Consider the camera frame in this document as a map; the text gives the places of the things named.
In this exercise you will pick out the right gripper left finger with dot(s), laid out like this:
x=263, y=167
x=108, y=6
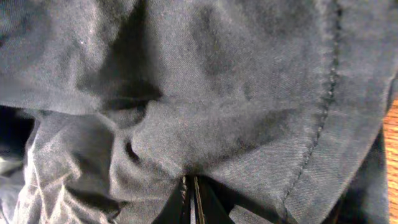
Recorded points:
x=177, y=209

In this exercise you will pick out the navy blue shorts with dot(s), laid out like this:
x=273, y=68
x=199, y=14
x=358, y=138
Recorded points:
x=278, y=105

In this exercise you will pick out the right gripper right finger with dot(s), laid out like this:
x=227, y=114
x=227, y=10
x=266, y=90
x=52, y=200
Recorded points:
x=208, y=208

